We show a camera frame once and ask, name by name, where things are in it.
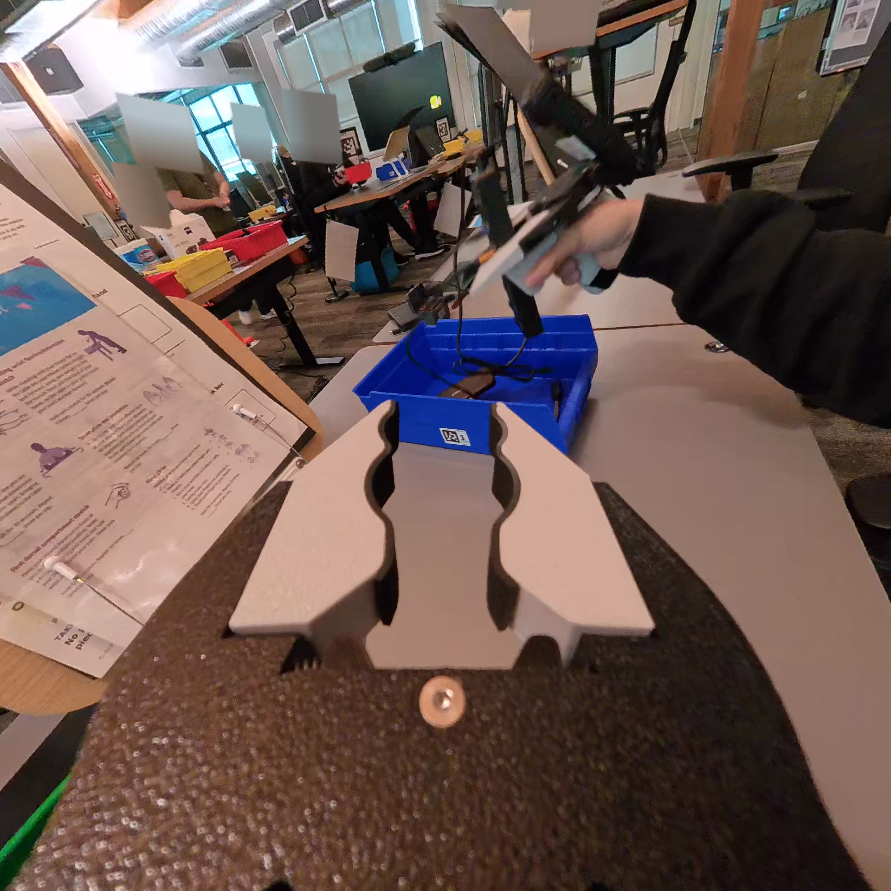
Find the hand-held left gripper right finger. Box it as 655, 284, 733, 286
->
486, 402, 657, 664

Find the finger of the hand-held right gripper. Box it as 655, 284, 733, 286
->
514, 205, 561, 239
472, 230, 559, 295

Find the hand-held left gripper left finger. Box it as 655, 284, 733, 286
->
227, 399, 402, 645

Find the black usb hub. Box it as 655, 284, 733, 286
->
475, 163, 545, 336

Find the black usb cable blue plug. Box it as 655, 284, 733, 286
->
452, 240, 488, 373

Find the black hub cable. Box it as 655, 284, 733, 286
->
487, 333, 537, 382

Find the blue plastic bin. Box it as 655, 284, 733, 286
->
353, 315, 598, 455

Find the person's right forearm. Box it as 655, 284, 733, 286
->
618, 125, 891, 427

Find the person's right hand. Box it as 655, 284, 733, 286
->
524, 198, 646, 290

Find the dark grey adapter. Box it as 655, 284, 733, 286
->
437, 372, 497, 400

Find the blue bag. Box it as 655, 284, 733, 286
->
351, 247, 401, 293

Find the wooden column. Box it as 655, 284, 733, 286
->
696, 0, 767, 203

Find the instruction sheet sign holder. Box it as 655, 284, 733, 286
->
0, 160, 324, 714

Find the standing desk with wooden edge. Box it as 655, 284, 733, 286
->
142, 237, 345, 370

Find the red plastic bin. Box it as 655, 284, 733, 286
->
202, 223, 288, 262

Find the yellow plastic bin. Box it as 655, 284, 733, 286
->
156, 249, 234, 292

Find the white cardboard box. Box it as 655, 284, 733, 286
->
146, 212, 213, 258

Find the green plastic edge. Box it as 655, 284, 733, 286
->
0, 773, 71, 871

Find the black wall monitor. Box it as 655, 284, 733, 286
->
348, 42, 455, 150

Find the wall poster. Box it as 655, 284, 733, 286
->
818, 0, 885, 77

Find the black wall speaker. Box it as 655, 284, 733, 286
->
28, 45, 84, 95

